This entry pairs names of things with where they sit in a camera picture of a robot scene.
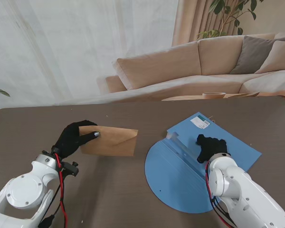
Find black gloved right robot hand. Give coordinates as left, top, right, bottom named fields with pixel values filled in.
left=196, top=134, right=229, bottom=164

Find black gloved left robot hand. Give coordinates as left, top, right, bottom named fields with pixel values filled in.
left=51, top=120, right=102, bottom=159

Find brown paper envelope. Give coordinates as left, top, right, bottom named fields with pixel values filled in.
left=78, top=125, right=139, bottom=157

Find blue expanding file folder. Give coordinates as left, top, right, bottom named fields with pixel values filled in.
left=144, top=112, right=262, bottom=214

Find light wooden coffee table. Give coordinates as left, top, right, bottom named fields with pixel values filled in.
left=161, top=92, right=261, bottom=102

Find dark green plant leaves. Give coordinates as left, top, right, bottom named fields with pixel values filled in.
left=0, top=60, right=10, bottom=97

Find beige fabric sofa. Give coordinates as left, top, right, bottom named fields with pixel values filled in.
left=106, top=33, right=285, bottom=100

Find white sheer curtain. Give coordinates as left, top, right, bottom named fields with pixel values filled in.
left=0, top=0, right=179, bottom=110

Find grey sofa cushion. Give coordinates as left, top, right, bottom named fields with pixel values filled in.
left=229, top=35, right=285, bottom=76

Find beige sofa cushion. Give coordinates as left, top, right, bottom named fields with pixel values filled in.
left=254, top=40, right=285, bottom=74

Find beige pleated curtain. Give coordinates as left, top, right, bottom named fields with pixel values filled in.
left=172, top=0, right=228, bottom=47

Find green leafy houseplant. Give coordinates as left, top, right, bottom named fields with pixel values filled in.
left=196, top=0, right=264, bottom=40

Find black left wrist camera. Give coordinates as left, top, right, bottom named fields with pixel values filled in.
left=61, top=161, right=79, bottom=177

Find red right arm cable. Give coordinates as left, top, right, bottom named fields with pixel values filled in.
left=205, top=162, right=231, bottom=228

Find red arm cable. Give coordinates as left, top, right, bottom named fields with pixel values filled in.
left=54, top=153, right=68, bottom=228
left=205, top=162, right=231, bottom=228

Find red left arm cable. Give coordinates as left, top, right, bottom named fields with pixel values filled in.
left=54, top=153, right=68, bottom=228

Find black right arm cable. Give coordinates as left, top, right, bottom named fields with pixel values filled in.
left=210, top=194, right=238, bottom=228

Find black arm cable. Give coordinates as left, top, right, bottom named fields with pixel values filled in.
left=210, top=194, right=238, bottom=228
left=38, top=182, right=62, bottom=228

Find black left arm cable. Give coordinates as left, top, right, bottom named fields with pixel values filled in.
left=38, top=182, right=62, bottom=228

